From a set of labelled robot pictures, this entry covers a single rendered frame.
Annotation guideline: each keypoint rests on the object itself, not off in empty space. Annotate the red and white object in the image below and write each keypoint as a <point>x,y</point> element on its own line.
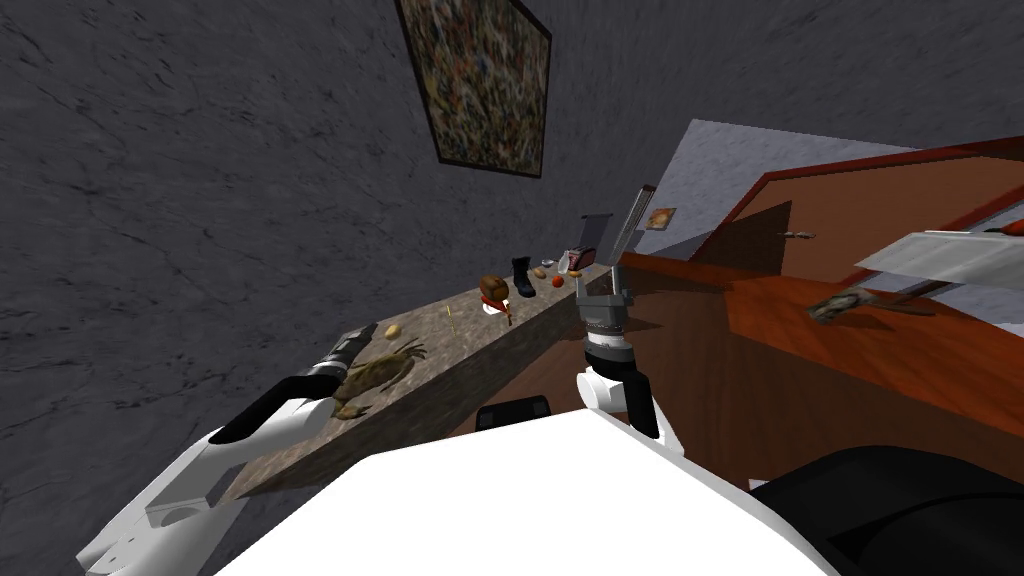
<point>498,307</point>

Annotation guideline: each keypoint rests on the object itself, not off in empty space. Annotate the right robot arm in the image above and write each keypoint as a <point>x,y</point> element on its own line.
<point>888,512</point>

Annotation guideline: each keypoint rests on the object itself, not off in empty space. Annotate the red and silver toaster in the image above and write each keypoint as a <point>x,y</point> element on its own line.
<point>582,258</point>

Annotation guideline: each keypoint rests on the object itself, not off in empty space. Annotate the small orange wall picture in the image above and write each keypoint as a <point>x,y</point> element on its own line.
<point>661,218</point>

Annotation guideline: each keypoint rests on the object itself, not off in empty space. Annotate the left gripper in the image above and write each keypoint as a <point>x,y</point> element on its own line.
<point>350,346</point>

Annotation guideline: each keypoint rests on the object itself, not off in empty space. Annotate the grey tall panel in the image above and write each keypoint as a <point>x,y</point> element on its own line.
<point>634,222</point>

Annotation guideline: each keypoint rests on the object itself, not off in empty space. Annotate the brown round bread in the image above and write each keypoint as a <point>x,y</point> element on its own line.
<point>494,288</point>

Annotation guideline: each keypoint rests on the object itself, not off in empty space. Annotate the black boot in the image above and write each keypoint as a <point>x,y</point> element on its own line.
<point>523,278</point>

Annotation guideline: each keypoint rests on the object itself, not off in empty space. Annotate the brown door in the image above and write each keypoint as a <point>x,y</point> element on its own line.
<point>872,208</point>

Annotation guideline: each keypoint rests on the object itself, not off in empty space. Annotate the large speckled wall painting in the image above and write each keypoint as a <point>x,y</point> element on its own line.
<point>484,80</point>

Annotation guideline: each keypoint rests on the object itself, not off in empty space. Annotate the yellow potato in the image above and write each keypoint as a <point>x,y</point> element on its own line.
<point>393,331</point>

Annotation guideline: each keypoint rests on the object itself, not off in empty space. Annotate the small brown lump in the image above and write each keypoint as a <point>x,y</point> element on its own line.
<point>352,412</point>

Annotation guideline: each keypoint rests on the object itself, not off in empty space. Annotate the grey flat rectangle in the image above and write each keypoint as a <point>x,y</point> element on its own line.
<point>597,230</point>

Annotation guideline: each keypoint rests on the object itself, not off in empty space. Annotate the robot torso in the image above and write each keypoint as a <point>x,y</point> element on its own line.
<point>512,512</point>

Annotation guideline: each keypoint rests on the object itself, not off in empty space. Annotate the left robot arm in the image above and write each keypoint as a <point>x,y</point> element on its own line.
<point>240,432</point>

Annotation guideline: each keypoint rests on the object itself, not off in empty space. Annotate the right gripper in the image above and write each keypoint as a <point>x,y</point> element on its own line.
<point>606,310</point>

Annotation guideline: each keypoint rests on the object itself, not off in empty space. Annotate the brown crab figure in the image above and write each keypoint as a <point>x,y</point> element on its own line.
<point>376,372</point>

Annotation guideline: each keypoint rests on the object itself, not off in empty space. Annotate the yellow pencil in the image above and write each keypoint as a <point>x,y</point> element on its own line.
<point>450,322</point>

